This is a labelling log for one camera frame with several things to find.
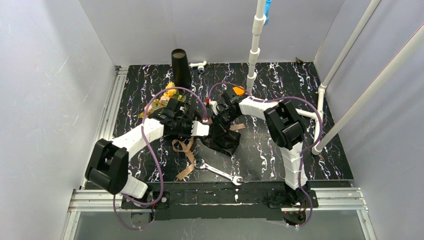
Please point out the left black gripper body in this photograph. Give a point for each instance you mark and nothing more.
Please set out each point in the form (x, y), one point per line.
(185, 130)

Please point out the black cone vase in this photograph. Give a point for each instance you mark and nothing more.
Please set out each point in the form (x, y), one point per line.
(180, 67)

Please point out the blue clip on pipe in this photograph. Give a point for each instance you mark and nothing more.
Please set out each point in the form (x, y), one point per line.
(266, 11)

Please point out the white pvc pipe frame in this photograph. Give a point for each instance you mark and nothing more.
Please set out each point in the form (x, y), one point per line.
(392, 120)

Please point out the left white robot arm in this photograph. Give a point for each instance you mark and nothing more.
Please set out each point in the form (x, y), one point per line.
(109, 161)

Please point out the small white pipe fitting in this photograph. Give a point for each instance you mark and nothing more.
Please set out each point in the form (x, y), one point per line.
(200, 66)

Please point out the tan satin ribbon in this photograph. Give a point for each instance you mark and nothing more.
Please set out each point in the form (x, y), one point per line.
(186, 149)

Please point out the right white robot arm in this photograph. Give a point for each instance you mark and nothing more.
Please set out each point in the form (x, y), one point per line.
(283, 123)

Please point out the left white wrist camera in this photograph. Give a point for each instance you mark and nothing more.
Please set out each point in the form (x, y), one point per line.
(199, 129)

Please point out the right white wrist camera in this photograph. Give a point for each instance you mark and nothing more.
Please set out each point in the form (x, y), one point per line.
(212, 104)

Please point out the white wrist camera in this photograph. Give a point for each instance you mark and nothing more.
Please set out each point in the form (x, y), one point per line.
(199, 129)
(212, 104)

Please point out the silver combination wrench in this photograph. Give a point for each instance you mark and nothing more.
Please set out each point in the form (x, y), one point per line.
(200, 164)

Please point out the orange tape measure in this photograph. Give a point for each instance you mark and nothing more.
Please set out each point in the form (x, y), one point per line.
(239, 91)

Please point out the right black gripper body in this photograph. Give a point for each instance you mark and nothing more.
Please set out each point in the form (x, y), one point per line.
(222, 119)

